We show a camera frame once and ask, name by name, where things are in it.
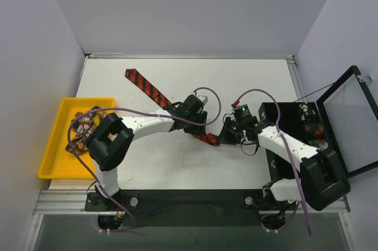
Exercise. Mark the blue orange rolled tie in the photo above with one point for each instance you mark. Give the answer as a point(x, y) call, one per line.
point(321, 144)

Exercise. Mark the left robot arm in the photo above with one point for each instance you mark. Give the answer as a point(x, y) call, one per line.
point(110, 141)

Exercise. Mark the black framed glass box lid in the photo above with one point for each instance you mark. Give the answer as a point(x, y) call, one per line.
point(349, 113)

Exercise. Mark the brown floral tie in tray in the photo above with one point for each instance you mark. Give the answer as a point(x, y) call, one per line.
point(84, 127)

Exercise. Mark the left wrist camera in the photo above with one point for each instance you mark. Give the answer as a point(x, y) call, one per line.
point(203, 99)

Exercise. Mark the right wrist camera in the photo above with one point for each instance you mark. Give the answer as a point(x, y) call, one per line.
point(242, 114)

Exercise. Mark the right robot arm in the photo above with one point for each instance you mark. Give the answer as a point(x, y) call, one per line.
point(319, 178)

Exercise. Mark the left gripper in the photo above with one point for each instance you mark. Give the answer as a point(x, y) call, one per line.
point(194, 127)

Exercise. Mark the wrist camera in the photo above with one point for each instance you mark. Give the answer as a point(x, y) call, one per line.
point(242, 114)
point(203, 99)

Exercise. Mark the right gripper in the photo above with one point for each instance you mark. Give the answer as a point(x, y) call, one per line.
point(229, 134)

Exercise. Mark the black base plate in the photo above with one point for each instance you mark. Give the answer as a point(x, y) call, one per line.
point(188, 208)

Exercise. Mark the orange navy striped tie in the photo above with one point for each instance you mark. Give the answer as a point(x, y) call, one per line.
point(163, 102)

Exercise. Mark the black tie storage box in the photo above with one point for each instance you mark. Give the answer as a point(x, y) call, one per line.
point(291, 123)

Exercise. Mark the yellow plastic tray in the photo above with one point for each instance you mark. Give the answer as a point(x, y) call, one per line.
point(57, 163)

